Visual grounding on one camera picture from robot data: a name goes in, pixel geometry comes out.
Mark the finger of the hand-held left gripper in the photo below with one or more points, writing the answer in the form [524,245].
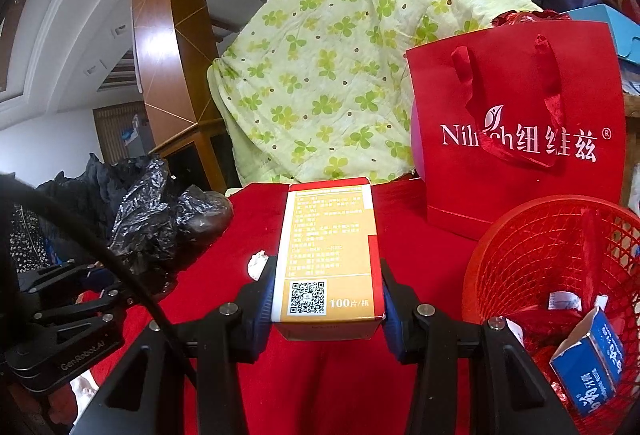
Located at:
[85,310]
[65,277]

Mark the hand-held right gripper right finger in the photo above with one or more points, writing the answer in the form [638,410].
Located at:
[392,330]

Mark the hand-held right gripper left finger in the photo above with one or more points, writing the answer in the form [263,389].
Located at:
[262,310]

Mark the orange and white medicine box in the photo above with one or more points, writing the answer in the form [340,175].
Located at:
[325,240]

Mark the knotted black plastic bag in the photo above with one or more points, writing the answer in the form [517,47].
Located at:
[140,215]
[205,215]

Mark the red plastic mesh basket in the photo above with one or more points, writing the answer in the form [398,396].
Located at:
[525,255]

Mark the torn blue carton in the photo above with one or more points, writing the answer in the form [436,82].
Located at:
[585,375]

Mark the crumpled white tissue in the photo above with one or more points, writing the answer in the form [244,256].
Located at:
[257,265]

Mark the dark floral cloth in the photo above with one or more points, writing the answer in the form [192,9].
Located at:
[27,240]

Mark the black cloth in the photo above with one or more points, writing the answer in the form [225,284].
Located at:
[75,195]

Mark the red paper gift bag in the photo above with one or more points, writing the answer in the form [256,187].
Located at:
[500,195]

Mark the ceiling air vent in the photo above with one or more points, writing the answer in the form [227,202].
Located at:
[117,72]

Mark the green clover print quilt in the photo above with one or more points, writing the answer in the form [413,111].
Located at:
[325,65]

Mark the wooden column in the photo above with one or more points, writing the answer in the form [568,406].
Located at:
[170,40]

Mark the red foil wrap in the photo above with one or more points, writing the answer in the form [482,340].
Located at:
[525,18]

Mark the light blue box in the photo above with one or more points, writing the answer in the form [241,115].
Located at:
[620,27]

